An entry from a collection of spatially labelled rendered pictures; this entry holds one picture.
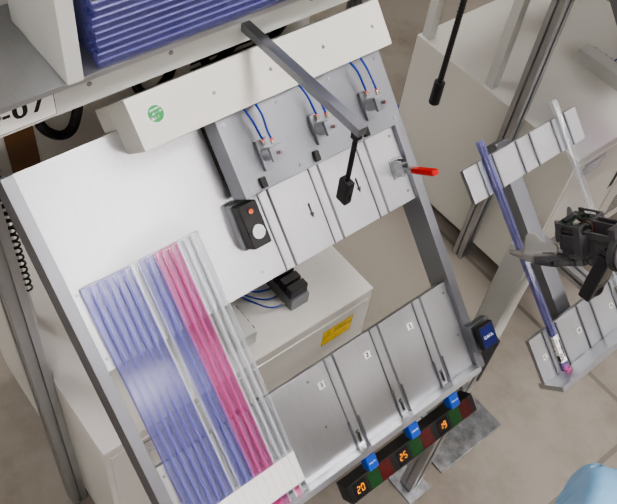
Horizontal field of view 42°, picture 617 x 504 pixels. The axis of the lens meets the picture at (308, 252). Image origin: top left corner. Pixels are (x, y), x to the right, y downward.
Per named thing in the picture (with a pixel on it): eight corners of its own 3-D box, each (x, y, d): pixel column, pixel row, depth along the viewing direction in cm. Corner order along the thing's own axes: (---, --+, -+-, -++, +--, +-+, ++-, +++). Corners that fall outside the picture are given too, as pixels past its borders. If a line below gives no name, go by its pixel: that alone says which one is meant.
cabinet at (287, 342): (339, 412, 233) (375, 288, 185) (127, 559, 202) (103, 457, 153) (212, 264, 261) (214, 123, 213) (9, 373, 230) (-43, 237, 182)
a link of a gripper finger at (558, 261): (535, 247, 149) (584, 244, 145) (537, 255, 149) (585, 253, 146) (532, 259, 145) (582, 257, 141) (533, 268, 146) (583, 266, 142)
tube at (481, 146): (566, 367, 165) (570, 368, 164) (561, 371, 164) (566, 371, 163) (479, 140, 154) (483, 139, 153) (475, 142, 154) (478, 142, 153)
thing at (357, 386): (464, 362, 165) (475, 364, 162) (194, 557, 135) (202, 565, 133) (436, 280, 160) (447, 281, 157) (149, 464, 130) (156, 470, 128)
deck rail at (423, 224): (464, 360, 168) (485, 365, 163) (457, 364, 168) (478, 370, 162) (350, 31, 149) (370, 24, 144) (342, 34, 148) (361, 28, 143)
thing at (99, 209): (400, 197, 157) (416, 197, 153) (98, 367, 127) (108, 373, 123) (343, 34, 148) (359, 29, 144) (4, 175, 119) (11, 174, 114)
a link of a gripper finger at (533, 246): (506, 229, 149) (557, 226, 145) (510, 257, 151) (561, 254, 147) (503, 237, 147) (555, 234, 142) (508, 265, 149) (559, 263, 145)
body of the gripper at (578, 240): (576, 205, 146) (636, 217, 137) (582, 246, 150) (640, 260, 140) (549, 223, 143) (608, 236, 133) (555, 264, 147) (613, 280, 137)
